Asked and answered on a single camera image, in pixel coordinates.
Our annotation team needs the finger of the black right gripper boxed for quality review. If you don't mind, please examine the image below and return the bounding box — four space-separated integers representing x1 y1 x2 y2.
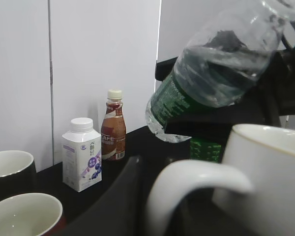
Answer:
154 56 264 138

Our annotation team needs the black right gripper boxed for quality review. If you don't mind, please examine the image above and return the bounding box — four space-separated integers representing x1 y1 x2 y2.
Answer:
240 9 295 127

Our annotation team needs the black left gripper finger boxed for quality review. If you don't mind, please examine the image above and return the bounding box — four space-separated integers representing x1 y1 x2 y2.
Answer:
54 156 144 236

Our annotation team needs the clear water bottle green label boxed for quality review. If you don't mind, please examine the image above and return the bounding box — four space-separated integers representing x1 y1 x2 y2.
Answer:
146 0 295 162

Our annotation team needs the white ceramic mug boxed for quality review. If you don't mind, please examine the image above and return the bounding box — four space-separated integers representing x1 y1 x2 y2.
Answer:
145 124 295 236

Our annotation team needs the brown coffee drink bottle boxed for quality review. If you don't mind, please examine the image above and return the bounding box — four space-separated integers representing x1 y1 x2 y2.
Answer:
101 89 126 161

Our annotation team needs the white blueberry milk carton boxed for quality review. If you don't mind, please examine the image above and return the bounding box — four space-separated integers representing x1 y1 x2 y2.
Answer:
61 118 102 192

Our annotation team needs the red ceramic mug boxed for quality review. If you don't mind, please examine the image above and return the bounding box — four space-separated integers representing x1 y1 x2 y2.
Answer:
0 193 66 236

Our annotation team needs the black ceramic mug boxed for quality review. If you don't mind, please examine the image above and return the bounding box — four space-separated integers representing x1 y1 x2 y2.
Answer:
0 150 37 201

